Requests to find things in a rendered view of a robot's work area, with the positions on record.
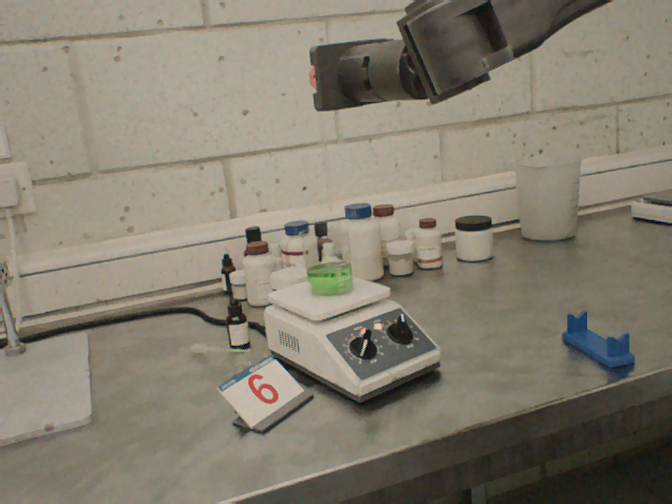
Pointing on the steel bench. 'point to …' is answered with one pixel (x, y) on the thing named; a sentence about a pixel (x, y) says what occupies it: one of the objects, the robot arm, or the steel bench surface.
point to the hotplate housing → (329, 371)
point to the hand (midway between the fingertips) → (316, 77)
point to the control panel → (388, 357)
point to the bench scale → (654, 207)
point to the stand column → (10, 326)
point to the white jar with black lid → (474, 238)
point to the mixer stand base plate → (45, 388)
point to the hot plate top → (300, 301)
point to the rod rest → (605, 350)
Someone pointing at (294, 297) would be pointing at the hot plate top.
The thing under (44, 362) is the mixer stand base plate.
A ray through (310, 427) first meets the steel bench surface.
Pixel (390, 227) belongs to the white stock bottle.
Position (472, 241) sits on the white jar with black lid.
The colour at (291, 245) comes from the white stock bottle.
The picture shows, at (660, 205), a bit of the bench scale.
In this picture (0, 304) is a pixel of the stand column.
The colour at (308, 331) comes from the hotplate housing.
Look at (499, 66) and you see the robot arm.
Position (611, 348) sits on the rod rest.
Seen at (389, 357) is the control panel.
